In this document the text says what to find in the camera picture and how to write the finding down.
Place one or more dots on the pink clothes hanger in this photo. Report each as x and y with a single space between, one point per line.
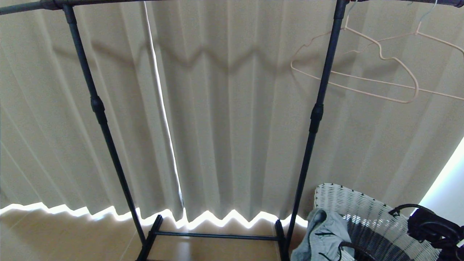
435 92
417 85

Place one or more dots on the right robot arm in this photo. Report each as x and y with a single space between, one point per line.
435 228

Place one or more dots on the black clothes rack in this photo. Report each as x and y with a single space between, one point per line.
99 108

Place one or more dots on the white laundry basket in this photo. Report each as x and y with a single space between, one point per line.
362 206

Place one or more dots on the beige curtain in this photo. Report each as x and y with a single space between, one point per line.
232 127

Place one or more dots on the pale grey garment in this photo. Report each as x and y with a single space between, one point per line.
326 235

